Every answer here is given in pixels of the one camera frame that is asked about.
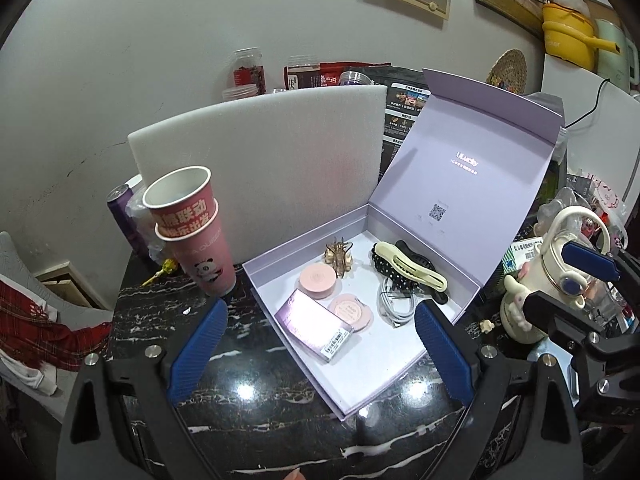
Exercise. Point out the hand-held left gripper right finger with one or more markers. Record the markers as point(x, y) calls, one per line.
point(442, 350)

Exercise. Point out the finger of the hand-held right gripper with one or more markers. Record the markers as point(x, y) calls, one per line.
point(590, 260)
point(555, 312)

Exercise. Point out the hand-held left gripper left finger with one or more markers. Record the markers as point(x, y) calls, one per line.
point(197, 350)

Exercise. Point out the cream hair claw clip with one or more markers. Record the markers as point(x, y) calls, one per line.
point(415, 272)

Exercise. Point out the black hair claw clip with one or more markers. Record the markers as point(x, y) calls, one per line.
point(415, 252)

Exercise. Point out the small lavender carton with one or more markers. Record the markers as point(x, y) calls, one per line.
point(310, 322)

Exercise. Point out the gold hair claw clip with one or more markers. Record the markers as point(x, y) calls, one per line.
point(339, 257)

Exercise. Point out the thick pink round compact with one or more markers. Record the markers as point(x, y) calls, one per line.
point(319, 280)

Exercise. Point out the lavender gift box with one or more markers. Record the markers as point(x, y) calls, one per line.
point(465, 125)

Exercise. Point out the person's left hand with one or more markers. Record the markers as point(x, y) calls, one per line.
point(297, 476)

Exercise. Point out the small cream bear charm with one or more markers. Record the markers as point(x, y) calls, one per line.
point(487, 326)

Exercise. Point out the white green medicine box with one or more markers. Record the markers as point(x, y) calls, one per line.
point(520, 257)

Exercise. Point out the pink paper cup panda print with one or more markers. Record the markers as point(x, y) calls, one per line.
point(210, 265)

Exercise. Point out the yellow green lollipop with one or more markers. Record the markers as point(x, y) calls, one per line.
point(170, 266)

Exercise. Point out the white plastic bag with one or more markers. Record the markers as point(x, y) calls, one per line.
point(142, 232)

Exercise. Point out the white cabinet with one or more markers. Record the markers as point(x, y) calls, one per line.
point(590, 125)

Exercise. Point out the pink paper cup red band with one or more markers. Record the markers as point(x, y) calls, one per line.
point(180, 215)

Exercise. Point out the purple drink can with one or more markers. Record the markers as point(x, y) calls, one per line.
point(122, 215)

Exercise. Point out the red plaid scarf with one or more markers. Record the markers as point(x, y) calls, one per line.
point(40, 335)

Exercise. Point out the white foam board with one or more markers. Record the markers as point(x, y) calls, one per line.
point(280, 170)

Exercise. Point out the grey chair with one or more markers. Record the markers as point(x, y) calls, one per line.
point(15, 260)

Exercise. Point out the woven round mat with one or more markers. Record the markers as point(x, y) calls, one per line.
point(507, 72)

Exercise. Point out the pale green kettle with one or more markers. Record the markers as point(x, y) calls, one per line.
point(612, 45)

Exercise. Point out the yellow cooking pot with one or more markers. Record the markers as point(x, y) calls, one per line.
point(565, 35)

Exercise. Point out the black snack bag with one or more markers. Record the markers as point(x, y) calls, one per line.
point(400, 110)

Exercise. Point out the empty clear plastic jar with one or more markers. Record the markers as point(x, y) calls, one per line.
point(240, 95)

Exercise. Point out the clear jar red contents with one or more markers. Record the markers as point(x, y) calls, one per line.
point(247, 72)

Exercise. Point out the purple snack canister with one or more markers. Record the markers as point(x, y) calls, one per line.
point(356, 79)

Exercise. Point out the clear jar dark contents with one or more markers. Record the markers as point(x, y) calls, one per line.
point(302, 75)

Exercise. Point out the red snack bag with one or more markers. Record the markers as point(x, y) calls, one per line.
point(345, 71)

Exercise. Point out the beige wooden frame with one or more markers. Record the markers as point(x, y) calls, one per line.
point(65, 287)

